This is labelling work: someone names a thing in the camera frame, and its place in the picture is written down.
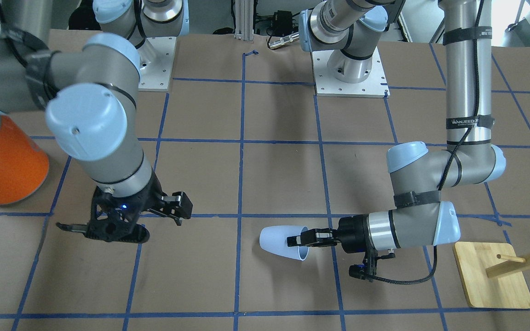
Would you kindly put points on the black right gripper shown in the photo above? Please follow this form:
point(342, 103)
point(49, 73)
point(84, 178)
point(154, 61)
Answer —
point(153, 196)

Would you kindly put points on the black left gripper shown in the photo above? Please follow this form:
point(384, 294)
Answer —
point(353, 233)

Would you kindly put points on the light blue cup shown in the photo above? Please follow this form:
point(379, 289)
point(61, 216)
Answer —
point(274, 239)

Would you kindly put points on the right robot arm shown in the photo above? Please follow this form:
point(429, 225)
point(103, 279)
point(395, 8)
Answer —
point(89, 100)

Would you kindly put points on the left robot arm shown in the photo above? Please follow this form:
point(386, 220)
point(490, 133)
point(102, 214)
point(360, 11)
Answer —
point(346, 34)

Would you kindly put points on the wooden cup stand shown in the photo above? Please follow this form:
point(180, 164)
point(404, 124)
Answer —
point(492, 275)

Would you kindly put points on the orange can container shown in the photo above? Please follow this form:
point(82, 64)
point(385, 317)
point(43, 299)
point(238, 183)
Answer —
point(23, 165)

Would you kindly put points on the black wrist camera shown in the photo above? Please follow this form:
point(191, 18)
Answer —
point(368, 268)

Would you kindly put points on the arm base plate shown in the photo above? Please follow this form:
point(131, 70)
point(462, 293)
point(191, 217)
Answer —
point(156, 58)
point(339, 76)

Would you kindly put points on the aluminium frame post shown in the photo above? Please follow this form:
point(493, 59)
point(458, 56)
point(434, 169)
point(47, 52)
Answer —
point(244, 20)

